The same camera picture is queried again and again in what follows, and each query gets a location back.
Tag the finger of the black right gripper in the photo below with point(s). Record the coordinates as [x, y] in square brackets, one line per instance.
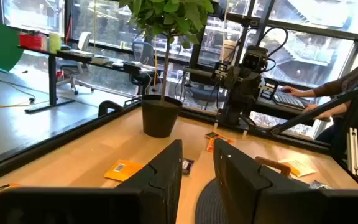
[233, 77]
[251, 88]

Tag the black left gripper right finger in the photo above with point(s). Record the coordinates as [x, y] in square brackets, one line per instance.
[238, 186]

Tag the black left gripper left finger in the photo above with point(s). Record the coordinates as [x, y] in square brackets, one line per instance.
[166, 174]

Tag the red tea packet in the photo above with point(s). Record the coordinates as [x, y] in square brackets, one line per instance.
[213, 135]
[211, 145]

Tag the white orange tea packet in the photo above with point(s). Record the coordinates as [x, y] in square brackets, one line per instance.
[300, 168]

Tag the round dark woven placemat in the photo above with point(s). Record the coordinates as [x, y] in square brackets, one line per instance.
[210, 205]

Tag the black keyboard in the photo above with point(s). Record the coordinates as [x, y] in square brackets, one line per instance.
[287, 100]

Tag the person's hand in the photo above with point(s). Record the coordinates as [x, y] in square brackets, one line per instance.
[317, 112]
[291, 91]

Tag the black diagonal strut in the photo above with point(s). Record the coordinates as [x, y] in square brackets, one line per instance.
[291, 123]

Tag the green plant in black pot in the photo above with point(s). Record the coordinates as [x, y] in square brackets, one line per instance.
[160, 115]

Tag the dark office chair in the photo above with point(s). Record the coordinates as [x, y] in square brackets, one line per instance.
[143, 53]

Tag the person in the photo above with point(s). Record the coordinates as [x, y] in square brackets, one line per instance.
[337, 88]

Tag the white office chair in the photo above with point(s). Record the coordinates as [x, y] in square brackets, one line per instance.
[73, 67]

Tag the black window desk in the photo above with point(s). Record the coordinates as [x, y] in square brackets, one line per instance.
[53, 77]

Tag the pale green cup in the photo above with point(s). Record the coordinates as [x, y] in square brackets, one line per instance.
[54, 42]

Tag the red box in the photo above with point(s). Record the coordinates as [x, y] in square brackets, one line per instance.
[30, 41]

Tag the green board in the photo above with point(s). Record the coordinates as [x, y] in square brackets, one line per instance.
[2, 46]

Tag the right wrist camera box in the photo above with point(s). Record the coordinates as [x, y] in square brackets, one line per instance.
[253, 60]

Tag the black window frame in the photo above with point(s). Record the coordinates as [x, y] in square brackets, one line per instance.
[315, 30]

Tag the silver bracket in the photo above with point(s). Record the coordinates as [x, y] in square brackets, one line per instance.
[353, 149]

